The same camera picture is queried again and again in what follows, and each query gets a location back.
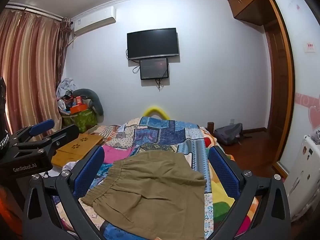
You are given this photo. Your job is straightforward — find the khaki pants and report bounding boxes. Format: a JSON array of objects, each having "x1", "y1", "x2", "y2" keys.
[{"x1": 79, "y1": 150, "x2": 207, "y2": 240}]

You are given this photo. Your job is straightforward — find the white appliance with stickers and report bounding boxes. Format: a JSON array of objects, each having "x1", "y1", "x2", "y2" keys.
[{"x1": 283, "y1": 134, "x2": 320, "y2": 216}]

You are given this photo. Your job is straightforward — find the orange box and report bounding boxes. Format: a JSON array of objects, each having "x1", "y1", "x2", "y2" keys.
[{"x1": 70, "y1": 104, "x2": 90, "y2": 115}]

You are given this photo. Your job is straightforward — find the small black wall monitor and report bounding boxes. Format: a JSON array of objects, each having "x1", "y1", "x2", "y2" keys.
[{"x1": 139, "y1": 57, "x2": 170, "y2": 81}]

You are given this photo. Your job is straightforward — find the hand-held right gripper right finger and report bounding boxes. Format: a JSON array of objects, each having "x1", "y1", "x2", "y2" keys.
[{"x1": 207, "y1": 145, "x2": 292, "y2": 240}]

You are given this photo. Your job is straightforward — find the black wall television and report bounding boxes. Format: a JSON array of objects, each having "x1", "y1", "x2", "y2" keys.
[{"x1": 127, "y1": 27, "x2": 180, "y2": 61}]

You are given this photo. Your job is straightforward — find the grey plush pillow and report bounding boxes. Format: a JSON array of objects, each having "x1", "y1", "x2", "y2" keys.
[{"x1": 72, "y1": 88, "x2": 104, "y2": 117}]

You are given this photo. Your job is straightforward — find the white wardrobe door pink hearts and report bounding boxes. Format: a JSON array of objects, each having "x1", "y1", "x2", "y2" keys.
[{"x1": 271, "y1": 0, "x2": 320, "y2": 180}]

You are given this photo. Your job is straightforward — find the dark cloth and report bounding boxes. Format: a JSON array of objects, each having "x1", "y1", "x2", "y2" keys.
[{"x1": 0, "y1": 77, "x2": 11, "y2": 159}]

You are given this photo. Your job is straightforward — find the wooden door frame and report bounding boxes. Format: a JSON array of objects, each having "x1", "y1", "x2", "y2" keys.
[{"x1": 264, "y1": 0, "x2": 296, "y2": 174}]

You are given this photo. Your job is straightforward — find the rainbow fleece blanket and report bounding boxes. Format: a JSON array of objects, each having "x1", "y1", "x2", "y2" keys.
[{"x1": 200, "y1": 127, "x2": 252, "y2": 234}]

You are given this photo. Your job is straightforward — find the pink cloth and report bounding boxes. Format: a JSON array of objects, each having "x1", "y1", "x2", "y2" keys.
[{"x1": 101, "y1": 144, "x2": 136, "y2": 166}]

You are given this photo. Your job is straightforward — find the blue patchwork blanket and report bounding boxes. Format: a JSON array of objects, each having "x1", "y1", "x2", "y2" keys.
[{"x1": 51, "y1": 116, "x2": 240, "y2": 240}]

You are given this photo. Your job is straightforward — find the wooden overhead cabinet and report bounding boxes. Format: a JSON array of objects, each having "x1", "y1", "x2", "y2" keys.
[{"x1": 225, "y1": 0, "x2": 276, "y2": 27}]

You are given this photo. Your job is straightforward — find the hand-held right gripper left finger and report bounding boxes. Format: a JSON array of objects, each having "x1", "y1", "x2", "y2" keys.
[{"x1": 22, "y1": 145, "x2": 105, "y2": 240}]

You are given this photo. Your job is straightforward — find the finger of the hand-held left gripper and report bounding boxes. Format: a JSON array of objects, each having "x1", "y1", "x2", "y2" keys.
[
  {"x1": 9, "y1": 119, "x2": 55, "y2": 143},
  {"x1": 11, "y1": 124, "x2": 80, "y2": 158}
]

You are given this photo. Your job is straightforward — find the grey backpack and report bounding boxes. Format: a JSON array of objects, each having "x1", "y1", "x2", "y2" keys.
[{"x1": 214, "y1": 123, "x2": 245, "y2": 146}]

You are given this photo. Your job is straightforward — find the white air conditioner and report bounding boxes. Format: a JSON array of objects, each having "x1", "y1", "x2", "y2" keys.
[{"x1": 71, "y1": 6, "x2": 117, "y2": 37}]

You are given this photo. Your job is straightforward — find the striped pink curtain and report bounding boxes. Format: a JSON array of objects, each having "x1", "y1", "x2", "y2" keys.
[{"x1": 0, "y1": 4, "x2": 73, "y2": 137}]

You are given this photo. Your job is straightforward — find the white crumpled cloth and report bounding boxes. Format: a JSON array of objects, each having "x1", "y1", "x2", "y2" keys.
[{"x1": 56, "y1": 78, "x2": 76, "y2": 98}]

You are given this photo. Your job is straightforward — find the yellow foam tube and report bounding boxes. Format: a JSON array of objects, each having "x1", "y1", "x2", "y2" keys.
[{"x1": 142, "y1": 106, "x2": 171, "y2": 119}]

